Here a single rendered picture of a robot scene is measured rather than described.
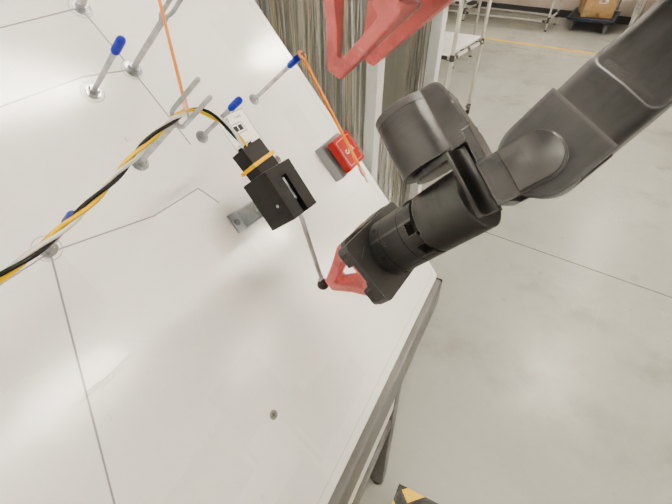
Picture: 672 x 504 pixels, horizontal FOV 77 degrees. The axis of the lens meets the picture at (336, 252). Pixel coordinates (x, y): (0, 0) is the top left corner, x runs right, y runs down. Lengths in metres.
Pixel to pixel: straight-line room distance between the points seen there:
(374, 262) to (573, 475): 1.36
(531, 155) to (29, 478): 0.42
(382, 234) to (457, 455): 1.25
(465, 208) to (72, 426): 0.35
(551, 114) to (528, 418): 1.46
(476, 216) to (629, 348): 1.80
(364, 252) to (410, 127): 0.12
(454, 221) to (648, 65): 0.15
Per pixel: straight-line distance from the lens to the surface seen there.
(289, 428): 0.50
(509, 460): 1.62
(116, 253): 0.44
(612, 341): 2.10
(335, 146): 0.62
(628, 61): 0.34
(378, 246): 0.39
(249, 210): 0.49
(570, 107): 0.33
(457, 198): 0.34
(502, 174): 0.32
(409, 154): 0.36
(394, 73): 1.37
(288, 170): 0.45
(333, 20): 0.33
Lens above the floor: 1.38
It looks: 40 degrees down
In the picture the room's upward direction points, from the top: straight up
